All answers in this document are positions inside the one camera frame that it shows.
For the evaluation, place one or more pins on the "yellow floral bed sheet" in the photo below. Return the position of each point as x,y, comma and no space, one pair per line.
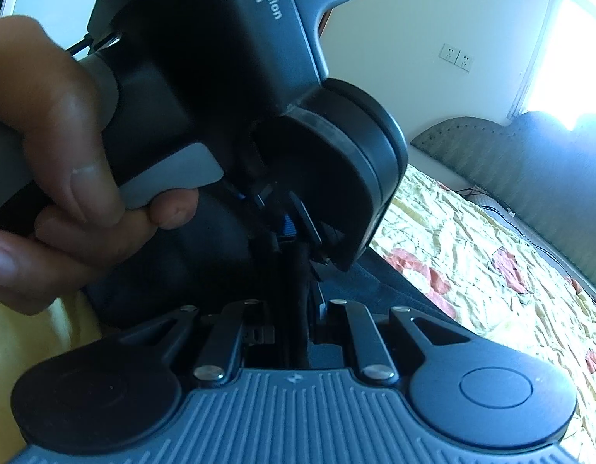
496,299

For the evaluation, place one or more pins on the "green padded headboard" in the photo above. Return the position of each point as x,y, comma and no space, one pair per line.
520,154

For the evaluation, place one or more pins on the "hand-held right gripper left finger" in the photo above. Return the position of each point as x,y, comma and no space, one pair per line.
225,338

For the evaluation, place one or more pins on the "bright window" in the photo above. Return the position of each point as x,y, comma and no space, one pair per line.
573,48

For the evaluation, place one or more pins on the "person's left hand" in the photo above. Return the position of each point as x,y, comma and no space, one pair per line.
61,130

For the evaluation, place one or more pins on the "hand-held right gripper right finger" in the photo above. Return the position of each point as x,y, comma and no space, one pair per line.
360,343

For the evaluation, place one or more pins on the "black pants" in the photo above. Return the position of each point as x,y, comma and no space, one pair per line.
389,285

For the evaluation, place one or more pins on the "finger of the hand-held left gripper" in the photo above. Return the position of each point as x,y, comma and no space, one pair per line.
266,222
305,222

